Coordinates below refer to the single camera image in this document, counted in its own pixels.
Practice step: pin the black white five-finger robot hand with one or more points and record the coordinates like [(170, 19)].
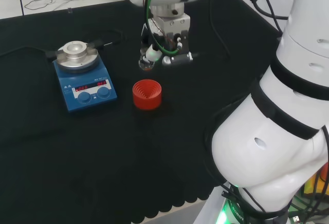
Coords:
[(174, 26)]

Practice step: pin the clear round-bottom glass flask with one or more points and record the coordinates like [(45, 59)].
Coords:
[(147, 66)]

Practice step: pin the heater with blue base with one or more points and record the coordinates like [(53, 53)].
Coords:
[(87, 98)]

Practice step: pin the black bench cloth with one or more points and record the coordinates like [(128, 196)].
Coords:
[(102, 157)]

